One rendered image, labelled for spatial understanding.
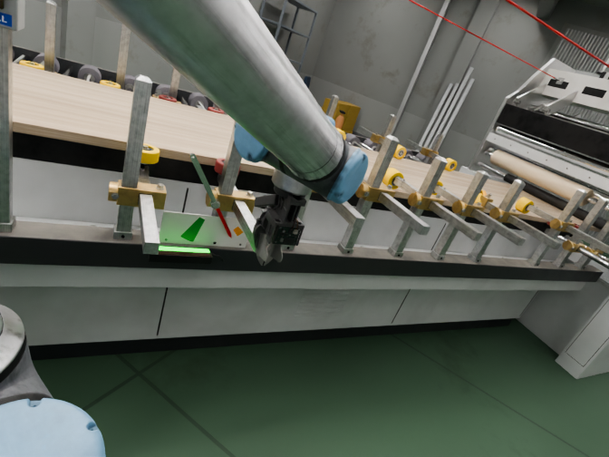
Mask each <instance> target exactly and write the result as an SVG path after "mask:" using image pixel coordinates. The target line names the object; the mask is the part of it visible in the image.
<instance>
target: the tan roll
mask: <svg viewBox="0 0 609 457"><path fill-rule="evenodd" d="M484 154H486V155H488V156H489V157H490V162H491V163H492V164H494V165H496V166H498V167H500V168H502V169H504V170H507V171H509V172H511V173H513V174H515V175H517V176H518V177H521V178H523V179H525V180H528V181H530V182H532V183H534V184H536V185H537V186H539V187H542V188H544V189H546V190H549V191H551V192H553V193H555V194H556V195H558V196H560V197H563V198H565V199H568V200H570V199H571V198H572V197H573V196H574V194H575V192H576V191H577V190H585V191H586V192H587V195H586V196H585V198H584V199H583V201H582V202H581V204H580V205H579V206H584V205H586V204H587V203H588V202H590V203H592V204H594V205H595V203H596V202H597V201H598V200H597V199H594V198H592V197H589V196H590V194H591V193H592V192H593V190H590V189H588V188H586V187H584V186H582V185H579V184H577V183H575V182H573V181H571V180H568V179H565V178H563V177H561V176H558V175H556V174H555V173H552V172H550V171H548V170H544V169H542V168H540V167H538V166H536V165H534V164H531V163H529V162H527V161H524V160H521V159H519V158H517V157H515V156H512V155H510V154H508V153H506V152H504V151H501V150H497V151H495V152H493V153H492V152H490V151H485V152H484Z"/></svg>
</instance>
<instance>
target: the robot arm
mask: <svg viewBox="0 0 609 457"><path fill-rule="evenodd" d="M96 1H97V2H98V3H99V4H100V5H102V6H103V7H104V8H105V9H106V10H107V11H109V12H110V13H111V14H112V15H113V16H114V17H116V18H117V19H118V20H119V21H120V22H121V23H123V24H124V25H125V26H126V27H127V28H128V29H130V30H131V31H132V32H133V33H134V34H136V35H137V36H138V37H139V38H140V39H141V41H143V42H144V43H145V44H146V45H147V46H149V47H150V48H151V49H152V50H153V51H154V52H155V53H157V54H158V55H159V56H160V57H161V58H163V59H164V60H165V61H166V62H167V63H169V64H170V65H171V66H172V67H173V68H174V69H175V70H177V71H178V72H179V73H180V74H181V75H183V76H184V77H185V78H186V79H187V80H188V81H189V82H191V83H192V84H193V85H194V86H195V87H197V88H198V89H199V90H200V91H201V92H202V93H204V94H205V95H206V96H207V97H208V98H209V99H210V100H211V101H212V102H213V103H214V104H215V105H217V106H218V107H219V108H220V109H221V110H222V111H224V112H225V113H226V114H227V115H228V116H229V117H231V118H232V119H233V120H234V121H235V122H236V125H235V129H234V142H235V145H236V148H237V152H238V153H239V155H240V156H241V157H242V158H243V159H244V160H247V161H251V162H254V163H257V162H260V161H262V162H264V163H266V164H268V165H270V166H272V167H273V168H275V170H274V173H273V177H272V182H273V183H274V184H275V186H274V191H275V193H277V194H272V195H264V196H261V197H256V198H255V207H258V208H261V209H262V212H263V213H262V214H261V216H260V218H257V219H256V224H255V226H254V229H253V238H254V243H255V248H256V256H257V259H258V261H259V263H260V265H261V266H265V265H266V264H267V263H269V262H270V261H271V260H272V259H275V260H276V261H277V262H281V261H282V259H283V253H282V246H283V245H290V246H295V245H297V246H298V243H299V241H300V238H301V236H302V233H303V231H304V228H305V225H304V224H303V222H302V221H301V220H300V219H299V218H298V217H297V216H298V214H299V211H300V208H301V206H302V207H304V206H305V204H306V199H305V195H308V194H311V192H312V190H314V191H315V192H317V193H319V194H320V195H322V196H324V197H326V199H327V200H331V201H333V202H335V203H337V204H341V203H344V202H345V201H347V200H348V199H349V198H350V197H351V196H352V195H353V194H354V193H355V192H356V191H357V190H358V188H359V187H360V185H361V183H362V182H363V179H364V176H365V174H366V171H367V169H368V163H369V160H368V156H367V154H366V153H365V152H363V151H361V149H360V148H358V149H356V148H354V147H353V146H351V145H349V144H348V143H347V142H346V141H345V140H344V138H343V136H342V135H341V133H340V132H339V131H338V130H337V129H336V128H335V127H334V126H335V121H334V119H333V118H331V117H329V116H327V115H325V113H324V111H323V110H322V108H321V107H320V105H319V104H318V102H317V101H316V99H315V98H314V97H313V95H312V94H311V93H310V91H309V90H308V88H307V87H306V85H305V83H304V82H303V80H302V79H301V77H300V76H299V74H298V73H297V71H296V70H295V68H294V67H293V65H292V64H291V63H290V62H289V60H288V59H287V57H286V56H285V54H284V52H283V51H282V49H281V48H280V46H279V45H278V43H277V42H276V40H275V39H274V37H273V36H272V35H271V34H270V32H269V31H268V29H267V28H266V26H265V24H264V23H263V21H262V20H261V18H260V17H259V15H258V14H257V12H256V11H255V9H254V8H253V6H252V5H251V4H250V3H249V1H248V0H96ZM300 231H301V232H300ZM299 234H300V235H299ZM267 243H268V244H270V245H269V246H267ZM0 457H106V455H105V447H104V441H103V438H102V434H101V431H100V430H99V428H98V427H97V425H96V423H95V421H94V420H93V419H92V418H91V416H90V415H89V414H87V413H86V412H85V411H84V410H82V409H81V408H79V407H77V406H75V405H73V404H70V403H67V402H65V401H61V400H56V399H53V397H52V395H51V394H50V392H49V391H48V389H47V388H46V386H45V385H44V383H43V381H42V380H41V378H40V376H39V375H38V373H37V372H36V370H35V368H34V364H33V362H32V359H31V355H30V351H29V346H28V343H27V338H26V334H25V331H24V324H23V322H22V320H21V318H20V317H19V316H18V315H17V314H16V313H15V312H14V311H13V310H12V309H10V308H8V307H6V306H2V305H0Z"/></svg>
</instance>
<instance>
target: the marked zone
mask: <svg viewBox="0 0 609 457"><path fill-rule="evenodd" d="M204 221H205V220H204V219H202V218H201V217H199V218H198V219H197V220H196V221H195V222H194V223H193V224H192V225H191V226H190V227H189V228H188V229H187V230H186V231H185V232H184V233H183V234H182V235H181V237H182V238H184V239H186V240H189V241H191V242H193V241H194V239H195V237H196V235H197V234H198V232H199V230H200V228H201V226H202V225H203V223H204Z"/></svg>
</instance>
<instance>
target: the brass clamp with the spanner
mask: <svg viewBox="0 0 609 457"><path fill-rule="evenodd" d="M212 192H213V194H214V197H215V199H218V200H219V202H220V207H219V209H220V210H221V211H229V212H234V211H233V210H232V208H233V205H234V201H235V200H240V201H244V202H245V203H246V205H247V207H248V209H249V210H250V212H251V214H252V212H253V209H254V206H255V197H254V196H253V197H248V196H247V195H246V194H247V192H244V191H238V190H234V191H233V194H232V195H226V194H220V192H219V190H218V188H215V189H214V190H212ZM210 201H211V199H210V197H209V195H208V193H207V195H206V205H207V207H211V205H210Z"/></svg>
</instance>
